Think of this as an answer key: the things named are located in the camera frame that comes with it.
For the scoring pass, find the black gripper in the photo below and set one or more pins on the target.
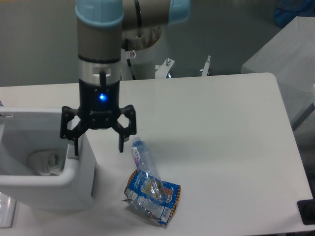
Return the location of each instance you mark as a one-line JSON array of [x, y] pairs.
[[98, 109]]

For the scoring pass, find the white push-top trash can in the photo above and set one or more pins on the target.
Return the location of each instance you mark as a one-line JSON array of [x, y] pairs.
[[24, 131]]

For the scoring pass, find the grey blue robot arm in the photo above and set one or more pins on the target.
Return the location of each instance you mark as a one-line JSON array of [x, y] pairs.
[[100, 25]]

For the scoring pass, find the crumpled trash inside can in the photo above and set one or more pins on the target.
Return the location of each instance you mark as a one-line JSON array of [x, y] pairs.
[[47, 162]]

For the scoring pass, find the clear crushed plastic bottle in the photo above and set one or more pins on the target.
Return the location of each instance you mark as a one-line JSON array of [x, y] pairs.
[[147, 171]]

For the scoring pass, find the blue snack wrapper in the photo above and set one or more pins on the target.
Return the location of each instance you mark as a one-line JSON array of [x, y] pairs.
[[160, 211]]

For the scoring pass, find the clear plastic sheet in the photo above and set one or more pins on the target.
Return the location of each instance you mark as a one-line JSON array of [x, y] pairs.
[[7, 211]]

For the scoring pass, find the white covered side table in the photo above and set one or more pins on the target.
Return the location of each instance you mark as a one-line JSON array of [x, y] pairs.
[[290, 57]]

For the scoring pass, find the blue plastic bag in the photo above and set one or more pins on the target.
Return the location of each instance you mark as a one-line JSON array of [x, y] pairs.
[[286, 10]]

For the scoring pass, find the black device at edge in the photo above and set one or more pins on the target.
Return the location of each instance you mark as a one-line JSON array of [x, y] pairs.
[[307, 211]]

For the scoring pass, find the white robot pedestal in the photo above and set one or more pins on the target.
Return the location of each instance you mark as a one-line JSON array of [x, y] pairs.
[[138, 53]]

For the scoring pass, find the white metal base frame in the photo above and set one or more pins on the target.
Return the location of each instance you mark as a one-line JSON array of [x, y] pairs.
[[164, 70]]

